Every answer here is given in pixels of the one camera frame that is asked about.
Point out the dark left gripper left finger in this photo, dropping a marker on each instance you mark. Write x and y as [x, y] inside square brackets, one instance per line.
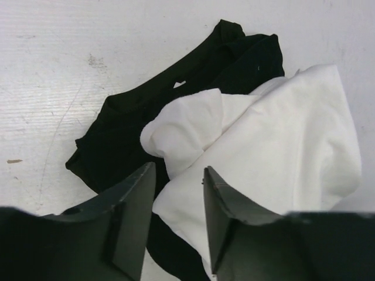
[103, 238]

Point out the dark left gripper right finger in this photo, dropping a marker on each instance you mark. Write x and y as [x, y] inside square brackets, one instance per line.
[249, 242]

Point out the black t-shirt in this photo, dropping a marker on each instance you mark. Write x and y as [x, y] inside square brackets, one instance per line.
[228, 60]

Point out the white t-shirt with robot print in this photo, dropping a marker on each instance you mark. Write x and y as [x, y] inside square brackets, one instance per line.
[289, 145]

